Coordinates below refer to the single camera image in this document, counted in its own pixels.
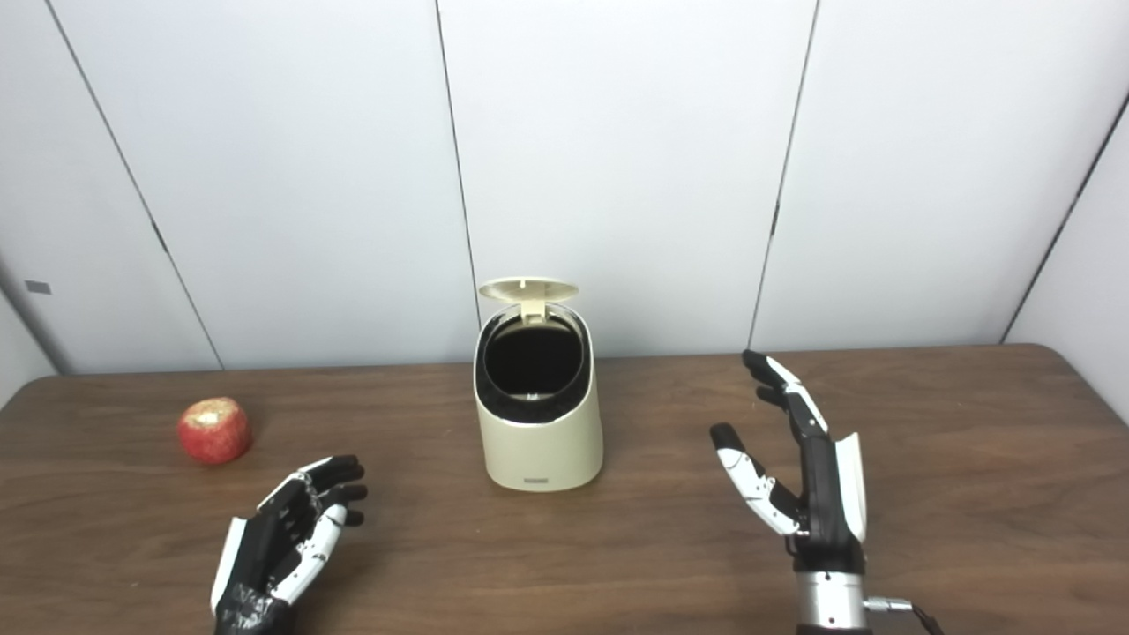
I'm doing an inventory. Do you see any cream-colored bin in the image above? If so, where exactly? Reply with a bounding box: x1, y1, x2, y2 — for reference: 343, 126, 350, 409
474, 277, 605, 492

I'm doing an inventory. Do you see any red apple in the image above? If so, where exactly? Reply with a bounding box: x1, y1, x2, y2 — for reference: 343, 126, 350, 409
176, 397, 253, 466

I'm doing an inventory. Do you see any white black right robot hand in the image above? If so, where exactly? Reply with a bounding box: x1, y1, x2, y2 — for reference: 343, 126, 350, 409
710, 349, 868, 574

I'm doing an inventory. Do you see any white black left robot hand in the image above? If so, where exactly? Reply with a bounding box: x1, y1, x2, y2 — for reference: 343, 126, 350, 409
210, 455, 368, 635

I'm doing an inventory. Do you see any round cream bin lid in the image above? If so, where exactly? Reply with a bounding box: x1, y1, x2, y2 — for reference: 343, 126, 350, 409
478, 277, 580, 325

